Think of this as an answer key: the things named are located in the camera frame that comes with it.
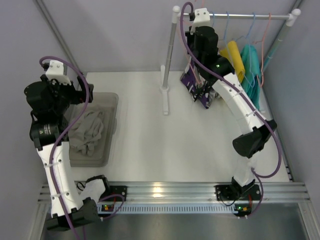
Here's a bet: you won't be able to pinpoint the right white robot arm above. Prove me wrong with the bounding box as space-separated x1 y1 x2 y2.
180 25 277 201

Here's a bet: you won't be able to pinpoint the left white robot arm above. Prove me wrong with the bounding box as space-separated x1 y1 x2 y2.
24 74 110 232

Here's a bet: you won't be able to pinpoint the grey slotted cable duct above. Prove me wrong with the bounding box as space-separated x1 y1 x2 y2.
97 204 238 215

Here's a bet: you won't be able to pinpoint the grey plastic bin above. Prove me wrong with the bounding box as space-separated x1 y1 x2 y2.
68 92 119 168

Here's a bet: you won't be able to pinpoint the grey trousers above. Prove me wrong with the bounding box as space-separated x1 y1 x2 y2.
68 110 104 157

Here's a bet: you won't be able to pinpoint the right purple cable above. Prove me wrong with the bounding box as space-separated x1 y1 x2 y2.
180 2 282 219

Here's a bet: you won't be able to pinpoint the blue hanger with yellow garment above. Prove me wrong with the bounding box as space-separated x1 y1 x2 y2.
222 11 230 46

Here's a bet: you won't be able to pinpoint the white metal clothes rack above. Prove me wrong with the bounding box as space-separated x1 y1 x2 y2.
160 6 301 117

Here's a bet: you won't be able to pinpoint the blue hanger with teal garment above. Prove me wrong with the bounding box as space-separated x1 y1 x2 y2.
235 12 258 88

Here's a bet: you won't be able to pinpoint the aluminium mounting rail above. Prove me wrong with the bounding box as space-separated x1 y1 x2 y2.
37 181 311 204

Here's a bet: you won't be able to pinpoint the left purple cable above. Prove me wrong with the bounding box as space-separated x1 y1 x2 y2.
39 55 125 240

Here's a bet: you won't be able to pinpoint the far right pink hanger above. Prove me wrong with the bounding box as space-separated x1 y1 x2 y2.
253 13 272 88

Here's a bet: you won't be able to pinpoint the pink wire hanger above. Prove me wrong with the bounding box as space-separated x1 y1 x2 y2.
174 0 206 86

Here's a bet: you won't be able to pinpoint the teal garment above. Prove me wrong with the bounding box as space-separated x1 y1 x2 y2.
240 44 261 110

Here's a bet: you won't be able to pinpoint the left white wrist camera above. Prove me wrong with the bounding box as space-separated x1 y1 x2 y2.
45 60 71 86

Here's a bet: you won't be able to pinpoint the yellow garment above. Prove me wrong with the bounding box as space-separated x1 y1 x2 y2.
219 40 245 83

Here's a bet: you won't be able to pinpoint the purple cable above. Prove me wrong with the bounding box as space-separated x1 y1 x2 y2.
39 55 125 240
180 2 282 219

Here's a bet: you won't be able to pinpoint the purple patterned garment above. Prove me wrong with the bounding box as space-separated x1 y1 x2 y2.
180 57 221 109

